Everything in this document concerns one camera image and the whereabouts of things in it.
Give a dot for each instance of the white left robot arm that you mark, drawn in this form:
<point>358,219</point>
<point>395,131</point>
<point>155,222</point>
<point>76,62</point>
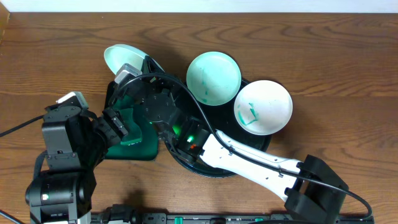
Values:
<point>76,141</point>

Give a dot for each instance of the round black tray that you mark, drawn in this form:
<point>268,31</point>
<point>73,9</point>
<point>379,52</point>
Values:
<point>222,118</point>

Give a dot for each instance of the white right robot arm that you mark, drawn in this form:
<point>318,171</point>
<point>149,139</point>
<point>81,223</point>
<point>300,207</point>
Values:
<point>311,190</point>

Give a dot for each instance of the green sponge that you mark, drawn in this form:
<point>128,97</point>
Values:
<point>132,127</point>

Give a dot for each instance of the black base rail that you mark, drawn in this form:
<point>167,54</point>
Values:
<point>125,214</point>

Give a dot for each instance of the mint green plate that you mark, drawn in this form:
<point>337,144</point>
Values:
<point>115,56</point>
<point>214,78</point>

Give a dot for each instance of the white plate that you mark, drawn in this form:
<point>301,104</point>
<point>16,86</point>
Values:
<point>263,107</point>

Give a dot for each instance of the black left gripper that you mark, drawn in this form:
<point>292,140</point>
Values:
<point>115,123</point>

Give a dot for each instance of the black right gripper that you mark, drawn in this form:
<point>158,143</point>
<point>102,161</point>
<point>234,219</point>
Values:
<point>169,83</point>

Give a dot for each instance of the rectangular black sponge tray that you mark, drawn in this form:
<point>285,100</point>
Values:
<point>147,149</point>

